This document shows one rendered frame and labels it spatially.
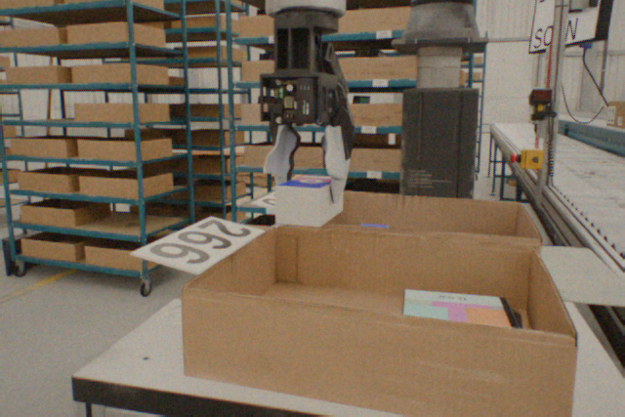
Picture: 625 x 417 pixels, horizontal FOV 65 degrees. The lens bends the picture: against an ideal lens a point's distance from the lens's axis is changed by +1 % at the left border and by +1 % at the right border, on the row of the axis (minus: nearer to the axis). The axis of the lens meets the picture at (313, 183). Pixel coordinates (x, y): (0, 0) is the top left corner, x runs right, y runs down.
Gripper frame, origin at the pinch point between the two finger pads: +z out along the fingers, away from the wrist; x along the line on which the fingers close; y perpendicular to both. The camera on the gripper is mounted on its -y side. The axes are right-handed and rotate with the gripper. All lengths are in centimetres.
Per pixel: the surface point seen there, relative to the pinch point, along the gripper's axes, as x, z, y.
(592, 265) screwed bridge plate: 40, 18, -41
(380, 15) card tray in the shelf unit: -25, -49, -159
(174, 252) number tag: -15.3, 7.5, 6.9
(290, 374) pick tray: 2.7, 16.4, 13.8
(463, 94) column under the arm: 15, -13, -66
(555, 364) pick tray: 26.4, 11.2, 12.9
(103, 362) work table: -19.9, 18.8, 14.7
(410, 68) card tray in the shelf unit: -11, -26, -160
